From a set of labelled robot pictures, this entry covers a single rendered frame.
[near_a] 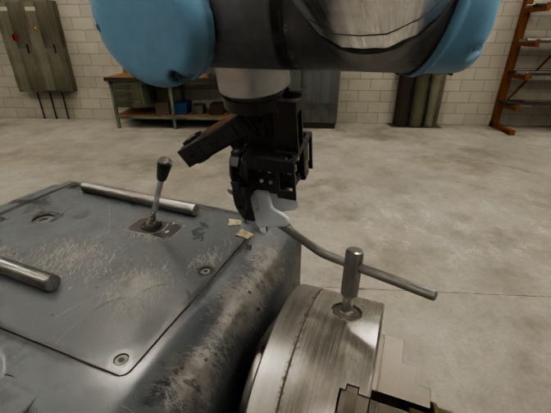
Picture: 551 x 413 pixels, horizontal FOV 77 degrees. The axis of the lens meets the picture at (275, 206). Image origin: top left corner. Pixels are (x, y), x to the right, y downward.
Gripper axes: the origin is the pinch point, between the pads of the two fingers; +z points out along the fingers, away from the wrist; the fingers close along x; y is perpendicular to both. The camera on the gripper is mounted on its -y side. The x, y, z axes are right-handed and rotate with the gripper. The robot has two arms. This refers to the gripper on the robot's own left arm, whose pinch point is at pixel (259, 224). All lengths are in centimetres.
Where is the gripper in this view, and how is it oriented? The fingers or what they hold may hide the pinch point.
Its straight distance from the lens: 50.4
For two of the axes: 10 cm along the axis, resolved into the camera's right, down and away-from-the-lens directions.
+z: 0.9, 7.7, 6.4
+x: 3.5, -6.2, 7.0
